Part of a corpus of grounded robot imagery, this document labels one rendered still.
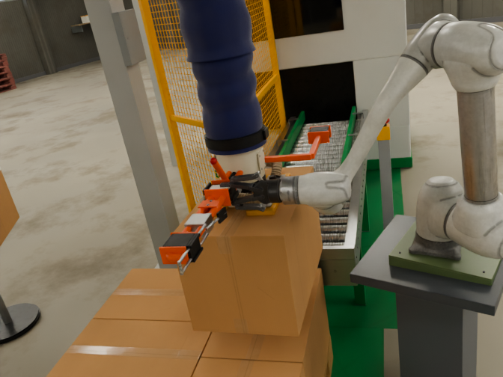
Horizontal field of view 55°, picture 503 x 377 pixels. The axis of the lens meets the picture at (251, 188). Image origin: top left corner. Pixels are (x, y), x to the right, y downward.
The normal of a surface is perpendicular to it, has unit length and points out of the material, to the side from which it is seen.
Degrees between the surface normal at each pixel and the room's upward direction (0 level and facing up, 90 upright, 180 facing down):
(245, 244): 89
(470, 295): 0
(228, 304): 89
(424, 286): 0
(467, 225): 93
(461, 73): 103
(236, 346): 0
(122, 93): 90
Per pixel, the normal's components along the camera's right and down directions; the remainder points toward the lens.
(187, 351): -0.16, -0.90
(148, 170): -0.24, 0.43
